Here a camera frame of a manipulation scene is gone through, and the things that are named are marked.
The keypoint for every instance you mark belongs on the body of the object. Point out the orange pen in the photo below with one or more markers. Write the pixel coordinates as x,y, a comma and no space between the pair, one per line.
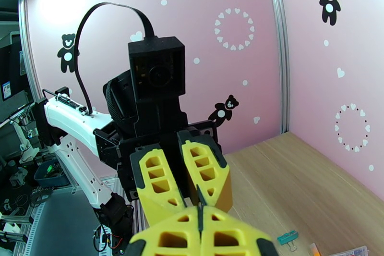
314,250

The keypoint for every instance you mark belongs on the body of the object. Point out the blue plastic bin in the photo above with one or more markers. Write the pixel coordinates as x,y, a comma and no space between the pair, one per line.
51,178

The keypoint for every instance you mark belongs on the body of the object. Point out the clear pencil lead case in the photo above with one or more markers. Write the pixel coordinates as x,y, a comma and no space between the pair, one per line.
348,252

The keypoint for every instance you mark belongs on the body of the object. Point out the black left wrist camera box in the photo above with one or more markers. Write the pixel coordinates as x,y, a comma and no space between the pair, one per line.
156,69

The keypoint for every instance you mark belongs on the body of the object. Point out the aluminium frame post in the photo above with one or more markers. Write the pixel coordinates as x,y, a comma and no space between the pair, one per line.
25,39
279,54

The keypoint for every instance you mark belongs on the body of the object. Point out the aluminium mounting rail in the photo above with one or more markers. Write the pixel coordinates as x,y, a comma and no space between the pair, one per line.
138,216

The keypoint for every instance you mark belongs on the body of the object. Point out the black power connector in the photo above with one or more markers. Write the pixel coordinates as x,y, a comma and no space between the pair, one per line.
105,238

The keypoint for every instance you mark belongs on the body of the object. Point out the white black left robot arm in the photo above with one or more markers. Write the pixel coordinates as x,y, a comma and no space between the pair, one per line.
75,117

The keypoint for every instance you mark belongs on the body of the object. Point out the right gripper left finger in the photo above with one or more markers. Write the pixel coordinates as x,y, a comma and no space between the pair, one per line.
174,234

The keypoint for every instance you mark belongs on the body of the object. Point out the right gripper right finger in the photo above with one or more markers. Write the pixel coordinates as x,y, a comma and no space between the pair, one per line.
228,234

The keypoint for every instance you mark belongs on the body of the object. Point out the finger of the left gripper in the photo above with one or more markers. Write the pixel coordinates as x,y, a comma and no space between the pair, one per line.
204,171
156,180

